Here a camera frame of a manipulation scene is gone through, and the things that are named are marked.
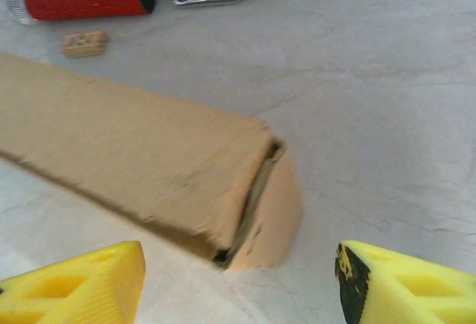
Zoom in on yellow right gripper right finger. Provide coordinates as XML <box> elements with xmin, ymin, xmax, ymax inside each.
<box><xmin>335</xmin><ymin>240</ymin><xmax>476</xmax><ymax>324</ymax></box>

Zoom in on brown cardboard box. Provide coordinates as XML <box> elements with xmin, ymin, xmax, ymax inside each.
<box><xmin>0</xmin><ymin>51</ymin><xmax>304</xmax><ymax>273</ymax></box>

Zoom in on small wooden block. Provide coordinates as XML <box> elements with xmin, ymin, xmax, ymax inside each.
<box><xmin>61</xmin><ymin>30</ymin><xmax>109</xmax><ymax>59</ymax></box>

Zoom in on red toy microphone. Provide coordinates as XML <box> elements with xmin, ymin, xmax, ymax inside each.
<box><xmin>5</xmin><ymin>0</ymin><xmax>156</xmax><ymax>27</ymax></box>

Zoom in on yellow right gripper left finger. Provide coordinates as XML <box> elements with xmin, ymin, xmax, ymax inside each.
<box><xmin>0</xmin><ymin>241</ymin><xmax>146</xmax><ymax>324</ymax></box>

